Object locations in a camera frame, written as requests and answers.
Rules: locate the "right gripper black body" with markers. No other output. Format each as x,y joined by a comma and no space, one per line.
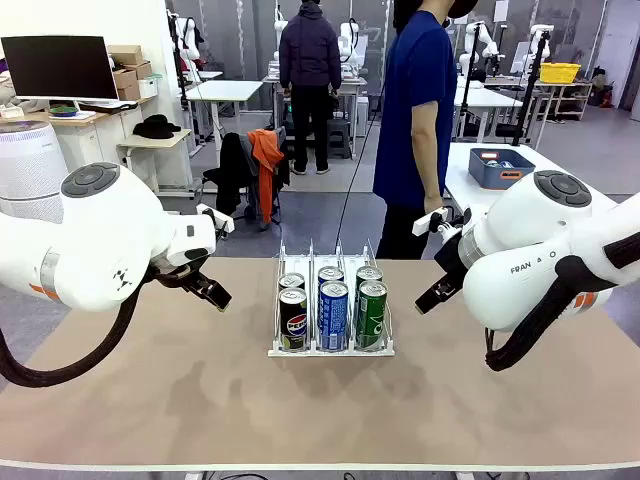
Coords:
452,260

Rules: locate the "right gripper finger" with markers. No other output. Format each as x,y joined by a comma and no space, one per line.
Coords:
439,299
432,292

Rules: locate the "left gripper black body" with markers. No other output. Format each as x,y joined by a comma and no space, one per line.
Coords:
180,275

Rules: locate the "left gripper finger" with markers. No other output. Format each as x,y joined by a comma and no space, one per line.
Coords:
207,298
217,291

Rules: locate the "green Sprite can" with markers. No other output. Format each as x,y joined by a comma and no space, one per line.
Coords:
371,315
369,273

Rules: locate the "black Pepsi can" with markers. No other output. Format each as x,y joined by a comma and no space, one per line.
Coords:
291,281
293,320

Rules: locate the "blue plastic basket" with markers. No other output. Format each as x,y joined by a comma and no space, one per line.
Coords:
495,177

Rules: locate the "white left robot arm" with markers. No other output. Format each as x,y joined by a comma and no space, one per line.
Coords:
100,240

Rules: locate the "person's right forearm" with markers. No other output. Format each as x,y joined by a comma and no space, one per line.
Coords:
427,160

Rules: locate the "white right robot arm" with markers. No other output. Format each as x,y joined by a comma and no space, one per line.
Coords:
530,250

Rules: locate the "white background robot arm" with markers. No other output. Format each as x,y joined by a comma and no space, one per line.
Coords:
475,45
537,45
187,45

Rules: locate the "blue beverage can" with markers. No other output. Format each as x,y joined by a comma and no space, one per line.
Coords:
330,274
333,315

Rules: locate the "white can dispenser rack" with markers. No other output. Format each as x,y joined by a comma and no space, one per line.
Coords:
330,352

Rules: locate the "person's right hand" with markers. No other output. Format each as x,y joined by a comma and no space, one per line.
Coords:
433,202

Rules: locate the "large white table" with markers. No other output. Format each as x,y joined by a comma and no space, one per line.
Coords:
465,170

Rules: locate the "black office chair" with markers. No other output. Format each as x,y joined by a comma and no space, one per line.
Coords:
235,175

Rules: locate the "black jacket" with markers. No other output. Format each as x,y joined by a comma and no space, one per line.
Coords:
231,170

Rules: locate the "small white side table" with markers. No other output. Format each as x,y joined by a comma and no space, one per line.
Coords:
155,142

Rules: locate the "orange cloth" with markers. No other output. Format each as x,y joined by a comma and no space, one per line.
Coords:
265,155

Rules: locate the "black hat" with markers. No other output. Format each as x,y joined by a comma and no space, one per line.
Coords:
156,127

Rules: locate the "black plastic stool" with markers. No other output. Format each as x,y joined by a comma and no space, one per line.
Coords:
340,140

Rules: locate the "person in blue shirt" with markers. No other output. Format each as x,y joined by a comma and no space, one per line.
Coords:
410,100

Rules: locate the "long white background table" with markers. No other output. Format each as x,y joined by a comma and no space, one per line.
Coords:
485,97

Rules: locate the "thin black pole stand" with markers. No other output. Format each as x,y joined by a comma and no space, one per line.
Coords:
469,75

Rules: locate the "small white box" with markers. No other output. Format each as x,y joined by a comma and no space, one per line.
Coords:
148,88

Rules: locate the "white background desk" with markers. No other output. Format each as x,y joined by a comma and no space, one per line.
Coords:
225,90

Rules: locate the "white cylindrical air purifier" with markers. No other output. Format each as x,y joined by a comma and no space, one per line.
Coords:
27,160

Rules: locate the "black tripod stand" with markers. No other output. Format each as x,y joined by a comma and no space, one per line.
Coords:
530,85

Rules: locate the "wooden shelf rack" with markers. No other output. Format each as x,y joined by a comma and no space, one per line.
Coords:
565,100

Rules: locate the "cardboard box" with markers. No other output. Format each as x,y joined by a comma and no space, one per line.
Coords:
125,55
126,82

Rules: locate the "green and blue bowl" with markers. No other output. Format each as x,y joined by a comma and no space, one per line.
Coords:
63,110

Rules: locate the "yellow plastic crate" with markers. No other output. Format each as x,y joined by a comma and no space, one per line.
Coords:
560,72

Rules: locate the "red fire extinguisher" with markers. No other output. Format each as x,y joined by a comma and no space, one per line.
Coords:
605,97

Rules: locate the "black computer monitor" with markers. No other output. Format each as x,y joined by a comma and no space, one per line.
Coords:
60,67

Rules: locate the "person in dark jacket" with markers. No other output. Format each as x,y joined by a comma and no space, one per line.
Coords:
310,65

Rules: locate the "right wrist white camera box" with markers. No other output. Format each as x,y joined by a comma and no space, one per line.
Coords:
425,222

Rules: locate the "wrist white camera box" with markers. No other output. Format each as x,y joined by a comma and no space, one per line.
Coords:
217,216
425,222

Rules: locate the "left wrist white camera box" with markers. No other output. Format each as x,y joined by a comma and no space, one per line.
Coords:
217,216

